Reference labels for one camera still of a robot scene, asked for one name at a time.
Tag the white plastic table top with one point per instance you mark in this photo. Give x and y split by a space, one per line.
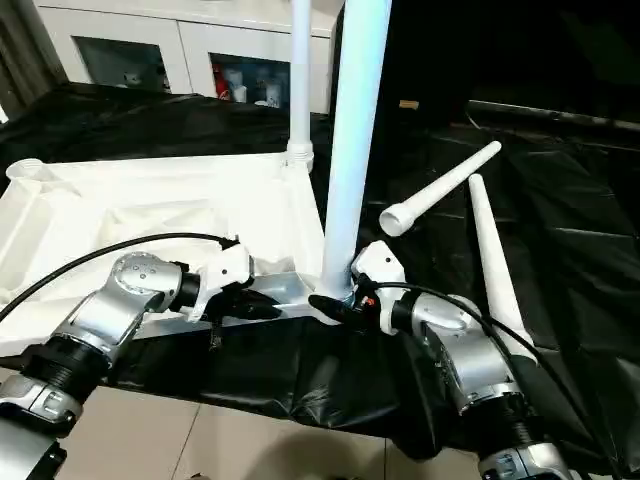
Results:
130 220

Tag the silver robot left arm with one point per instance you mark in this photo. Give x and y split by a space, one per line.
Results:
100 320

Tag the black work mat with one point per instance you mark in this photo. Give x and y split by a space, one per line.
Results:
300 380

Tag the white glass-door cabinet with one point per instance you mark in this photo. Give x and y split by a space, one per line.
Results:
170 40

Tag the black backdrop cloth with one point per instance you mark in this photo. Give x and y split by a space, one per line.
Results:
520 45

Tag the grey curtain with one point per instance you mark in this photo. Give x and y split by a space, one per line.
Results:
20 50

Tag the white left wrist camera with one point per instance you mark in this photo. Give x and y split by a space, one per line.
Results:
220 270

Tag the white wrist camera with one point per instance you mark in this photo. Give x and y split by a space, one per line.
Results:
375 265
220 270

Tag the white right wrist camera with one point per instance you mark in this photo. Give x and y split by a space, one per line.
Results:
375 265

